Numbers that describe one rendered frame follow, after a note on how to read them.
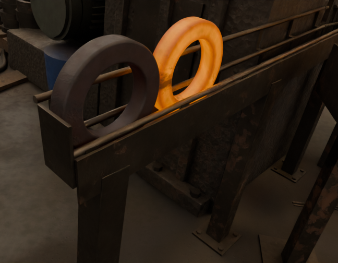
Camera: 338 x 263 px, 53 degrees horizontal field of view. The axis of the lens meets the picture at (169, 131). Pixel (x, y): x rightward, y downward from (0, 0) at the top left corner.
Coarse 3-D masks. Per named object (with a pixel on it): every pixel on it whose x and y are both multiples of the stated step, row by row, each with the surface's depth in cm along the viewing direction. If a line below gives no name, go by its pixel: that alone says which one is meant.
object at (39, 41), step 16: (32, 0) 184; (48, 0) 174; (64, 0) 165; (80, 0) 169; (96, 0) 175; (48, 16) 179; (64, 16) 169; (80, 16) 173; (96, 16) 181; (16, 32) 203; (32, 32) 208; (48, 32) 183; (64, 32) 177; (80, 32) 184; (96, 32) 195; (16, 48) 203; (32, 48) 190; (16, 64) 209; (32, 64) 196; (64, 64) 174; (32, 80) 202; (96, 96) 164; (96, 112) 168
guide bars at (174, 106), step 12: (324, 36) 107; (300, 48) 95; (276, 60) 85; (252, 72) 78; (216, 84) 69; (228, 84) 71; (192, 96) 64; (168, 108) 59; (180, 108) 62; (144, 120) 55; (120, 132) 52; (96, 144) 49
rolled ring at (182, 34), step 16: (176, 32) 56; (192, 32) 58; (208, 32) 61; (160, 48) 56; (176, 48) 56; (208, 48) 66; (160, 64) 56; (208, 64) 68; (160, 80) 57; (192, 80) 70; (208, 80) 69; (160, 96) 59; (176, 96) 67
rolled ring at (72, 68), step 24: (96, 48) 45; (120, 48) 47; (144, 48) 50; (72, 72) 44; (96, 72) 45; (144, 72) 53; (72, 96) 44; (144, 96) 56; (72, 120) 46; (120, 120) 57
